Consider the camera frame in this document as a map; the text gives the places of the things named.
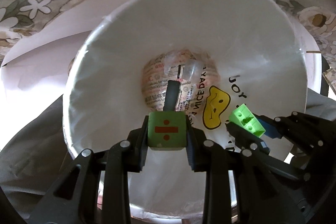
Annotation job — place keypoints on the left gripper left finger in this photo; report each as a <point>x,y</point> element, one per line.
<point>72,198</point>

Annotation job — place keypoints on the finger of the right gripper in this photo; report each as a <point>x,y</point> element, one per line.
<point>246,140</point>
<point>311,136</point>

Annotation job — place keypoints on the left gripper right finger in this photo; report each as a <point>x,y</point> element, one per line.
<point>239,188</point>

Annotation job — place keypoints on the bright green plastic block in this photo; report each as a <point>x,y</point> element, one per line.
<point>244,118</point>

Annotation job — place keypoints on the green wooden division block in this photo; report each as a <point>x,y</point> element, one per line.
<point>167,130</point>

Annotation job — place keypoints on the black cylinder roll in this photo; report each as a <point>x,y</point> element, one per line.
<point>172,95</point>

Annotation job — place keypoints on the white lined trash bin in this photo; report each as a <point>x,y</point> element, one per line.
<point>225,53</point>

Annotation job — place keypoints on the grey trousers leg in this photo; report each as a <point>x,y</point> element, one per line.
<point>33,159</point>

